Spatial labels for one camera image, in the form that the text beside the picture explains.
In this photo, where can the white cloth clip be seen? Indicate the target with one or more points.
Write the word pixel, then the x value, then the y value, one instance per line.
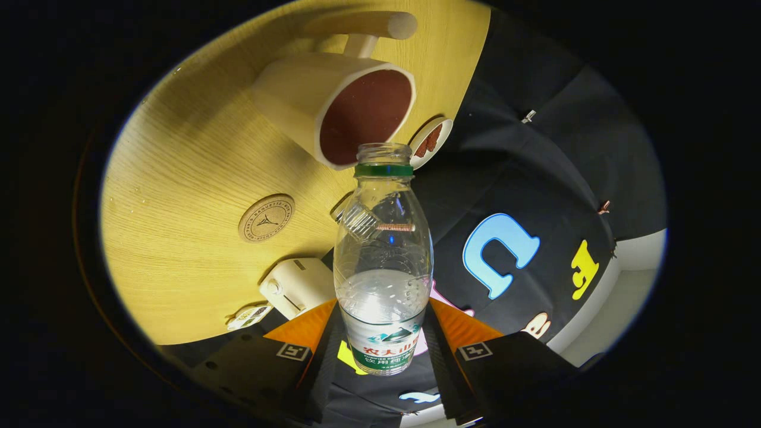
pixel 528 116

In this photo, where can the small white plate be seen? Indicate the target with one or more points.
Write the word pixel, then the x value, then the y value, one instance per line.
pixel 445 128

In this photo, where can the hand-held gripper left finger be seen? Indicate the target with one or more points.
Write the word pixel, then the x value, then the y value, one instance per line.
pixel 324 368

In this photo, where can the red-brown food slice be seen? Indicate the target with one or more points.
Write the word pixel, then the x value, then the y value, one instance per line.
pixel 421 150
pixel 436 137

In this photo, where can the white divided bean dish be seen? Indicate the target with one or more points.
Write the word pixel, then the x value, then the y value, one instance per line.
pixel 250 317

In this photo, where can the white toaster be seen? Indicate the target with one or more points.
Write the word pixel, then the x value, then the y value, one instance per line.
pixel 303 285

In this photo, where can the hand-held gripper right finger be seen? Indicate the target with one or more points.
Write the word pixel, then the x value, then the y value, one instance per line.
pixel 443 374

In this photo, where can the round wooden coaster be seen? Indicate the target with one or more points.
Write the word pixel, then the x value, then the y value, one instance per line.
pixel 266 218

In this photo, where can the clear plastic juice bottle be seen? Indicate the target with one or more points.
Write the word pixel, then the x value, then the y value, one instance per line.
pixel 383 297

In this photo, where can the striped drinking straw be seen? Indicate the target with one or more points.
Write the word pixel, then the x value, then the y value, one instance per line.
pixel 395 227

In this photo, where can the wooden table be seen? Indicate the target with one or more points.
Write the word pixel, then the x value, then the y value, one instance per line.
pixel 178 208

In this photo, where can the pink cloth clip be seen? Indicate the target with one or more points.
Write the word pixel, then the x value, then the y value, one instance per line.
pixel 604 207

